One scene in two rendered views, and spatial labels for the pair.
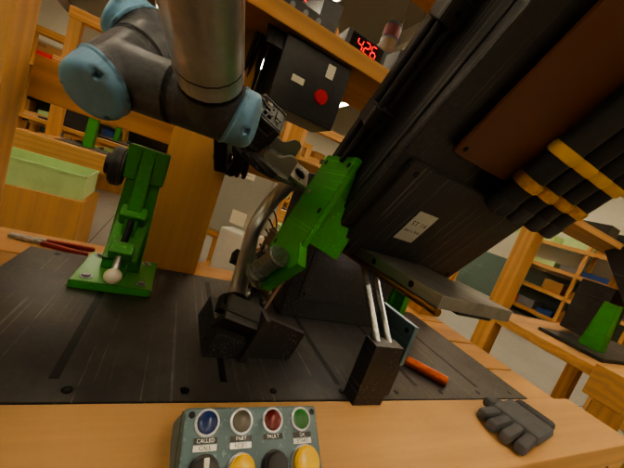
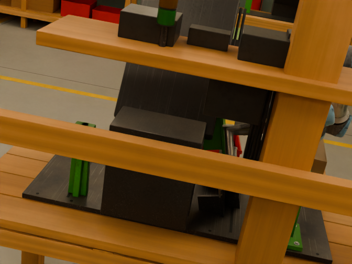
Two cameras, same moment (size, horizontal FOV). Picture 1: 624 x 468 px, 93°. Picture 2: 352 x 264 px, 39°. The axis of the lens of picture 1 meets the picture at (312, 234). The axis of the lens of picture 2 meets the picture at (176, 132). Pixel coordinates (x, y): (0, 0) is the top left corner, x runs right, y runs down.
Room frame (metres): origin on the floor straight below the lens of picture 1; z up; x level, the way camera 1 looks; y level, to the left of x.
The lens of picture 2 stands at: (2.06, 0.74, 1.89)
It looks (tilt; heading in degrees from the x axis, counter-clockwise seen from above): 24 degrees down; 211
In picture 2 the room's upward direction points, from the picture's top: 10 degrees clockwise
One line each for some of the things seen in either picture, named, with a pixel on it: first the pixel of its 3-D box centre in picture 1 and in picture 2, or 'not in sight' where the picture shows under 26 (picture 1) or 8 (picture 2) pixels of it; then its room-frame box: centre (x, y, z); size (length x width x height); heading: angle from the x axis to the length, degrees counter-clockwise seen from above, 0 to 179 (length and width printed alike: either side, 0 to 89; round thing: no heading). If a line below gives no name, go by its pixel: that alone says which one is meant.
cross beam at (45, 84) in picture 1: (294, 174); (183, 163); (0.96, 0.12, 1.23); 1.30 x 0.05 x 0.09; 117
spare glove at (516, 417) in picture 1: (513, 419); not in sight; (0.55, -0.49, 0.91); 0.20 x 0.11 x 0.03; 126
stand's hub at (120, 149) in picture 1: (115, 164); not in sight; (0.55, 0.39, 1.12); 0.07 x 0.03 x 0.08; 27
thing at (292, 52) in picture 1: (303, 88); (236, 90); (0.77, 0.14, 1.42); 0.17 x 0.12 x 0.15; 117
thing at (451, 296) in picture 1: (390, 264); not in sight; (0.58, -0.17, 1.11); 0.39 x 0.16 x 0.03; 27
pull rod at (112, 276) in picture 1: (116, 265); not in sight; (0.50, 0.31, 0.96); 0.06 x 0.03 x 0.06; 27
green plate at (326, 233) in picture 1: (326, 212); (215, 129); (0.54, -0.01, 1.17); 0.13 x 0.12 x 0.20; 117
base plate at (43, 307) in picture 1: (300, 332); (181, 197); (0.63, -0.05, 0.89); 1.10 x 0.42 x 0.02; 117
